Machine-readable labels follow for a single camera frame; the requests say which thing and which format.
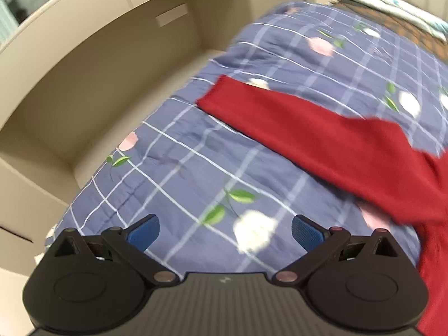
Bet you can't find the brown woven mat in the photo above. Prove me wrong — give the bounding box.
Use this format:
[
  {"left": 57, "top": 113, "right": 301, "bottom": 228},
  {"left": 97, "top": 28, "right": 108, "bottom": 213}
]
[{"left": 329, "top": 0, "right": 448, "bottom": 78}]

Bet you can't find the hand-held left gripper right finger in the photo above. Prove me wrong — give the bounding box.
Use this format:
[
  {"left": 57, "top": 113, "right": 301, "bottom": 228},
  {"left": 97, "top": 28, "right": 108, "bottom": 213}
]
[{"left": 275, "top": 213, "right": 404, "bottom": 286}]

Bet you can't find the blue plaid floral blanket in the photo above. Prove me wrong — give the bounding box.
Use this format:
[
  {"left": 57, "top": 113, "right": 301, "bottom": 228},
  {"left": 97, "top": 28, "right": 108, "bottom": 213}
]
[{"left": 44, "top": 0, "right": 448, "bottom": 277}]

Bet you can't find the window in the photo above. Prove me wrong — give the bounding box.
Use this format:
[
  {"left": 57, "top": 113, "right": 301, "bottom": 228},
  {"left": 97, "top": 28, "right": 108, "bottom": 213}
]
[{"left": 0, "top": 0, "right": 88, "bottom": 43}]

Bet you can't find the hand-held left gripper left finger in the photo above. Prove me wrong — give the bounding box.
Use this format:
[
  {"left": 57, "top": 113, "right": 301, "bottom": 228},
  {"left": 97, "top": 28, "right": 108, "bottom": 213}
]
[{"left": 47, "top": 213, "right": 181, "bottom": 286}]

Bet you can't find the beige wooden bed surround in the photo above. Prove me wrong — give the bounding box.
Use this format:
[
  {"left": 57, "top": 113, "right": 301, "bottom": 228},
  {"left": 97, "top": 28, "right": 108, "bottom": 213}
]
[{"left": 0, "top": 0, "right": 316, "bottom": 288}]

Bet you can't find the white pillow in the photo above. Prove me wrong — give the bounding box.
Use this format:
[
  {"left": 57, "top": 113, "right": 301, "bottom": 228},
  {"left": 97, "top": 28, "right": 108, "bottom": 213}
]
[{"left": 341, "top": 0, "right": 448, "bottom": 39}]

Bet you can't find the red sweater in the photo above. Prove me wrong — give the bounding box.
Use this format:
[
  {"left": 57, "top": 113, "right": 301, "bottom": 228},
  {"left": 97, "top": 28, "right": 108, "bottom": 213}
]
[{"left": 196, "top": 74, "right": 448, "bottom": 336}]

